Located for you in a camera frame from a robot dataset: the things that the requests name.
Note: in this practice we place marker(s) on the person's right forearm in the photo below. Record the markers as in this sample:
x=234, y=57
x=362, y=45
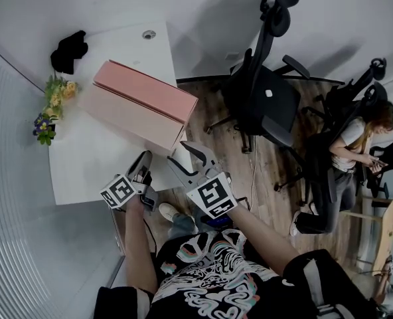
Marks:
x=263, y=234

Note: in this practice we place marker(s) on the black device with blue screen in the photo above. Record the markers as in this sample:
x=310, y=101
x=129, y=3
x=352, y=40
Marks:
x=216, y=223

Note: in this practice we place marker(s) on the white wall socket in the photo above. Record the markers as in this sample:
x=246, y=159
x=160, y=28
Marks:
x=231, y=56

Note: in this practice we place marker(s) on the white window blinds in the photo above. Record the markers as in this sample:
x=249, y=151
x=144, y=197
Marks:
x=17, y=194

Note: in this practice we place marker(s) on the black printed T-shirt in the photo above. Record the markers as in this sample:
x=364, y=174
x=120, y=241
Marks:
x=216, y=277

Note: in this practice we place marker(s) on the pink file box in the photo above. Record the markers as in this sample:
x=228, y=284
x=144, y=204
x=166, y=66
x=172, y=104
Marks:
x=143, y=88

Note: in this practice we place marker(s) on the person's left forearm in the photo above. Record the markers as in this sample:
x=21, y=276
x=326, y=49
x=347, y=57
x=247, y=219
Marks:
x=140, y=251

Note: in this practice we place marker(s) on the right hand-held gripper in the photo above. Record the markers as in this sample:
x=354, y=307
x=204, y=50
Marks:
x=213, y=194

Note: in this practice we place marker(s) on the black cloth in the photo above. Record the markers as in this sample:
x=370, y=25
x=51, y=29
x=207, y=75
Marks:
x=68, y=53

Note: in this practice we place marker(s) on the white shoe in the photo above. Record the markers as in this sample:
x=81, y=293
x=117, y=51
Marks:
x=168, y=211

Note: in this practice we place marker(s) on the beige file box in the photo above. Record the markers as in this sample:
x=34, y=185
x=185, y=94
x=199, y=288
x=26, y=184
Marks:
x=123, y=118

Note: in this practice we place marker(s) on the cardboard panel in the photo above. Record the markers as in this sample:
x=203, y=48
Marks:
x=387, y=234

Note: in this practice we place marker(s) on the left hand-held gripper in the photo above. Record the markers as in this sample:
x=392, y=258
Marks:
x=118, y=191

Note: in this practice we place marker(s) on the blue jeans leg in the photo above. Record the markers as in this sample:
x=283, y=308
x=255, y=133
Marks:
x=183, y=226

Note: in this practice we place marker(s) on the yellow flower bouquet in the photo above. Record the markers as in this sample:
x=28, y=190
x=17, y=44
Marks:
x=60, y=95

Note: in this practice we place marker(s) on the purple flower potted plant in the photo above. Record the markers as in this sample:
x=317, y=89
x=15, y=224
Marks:
x=44, y=128

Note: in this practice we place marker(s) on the small white object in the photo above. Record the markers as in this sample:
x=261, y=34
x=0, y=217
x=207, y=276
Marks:
x=268, y=93

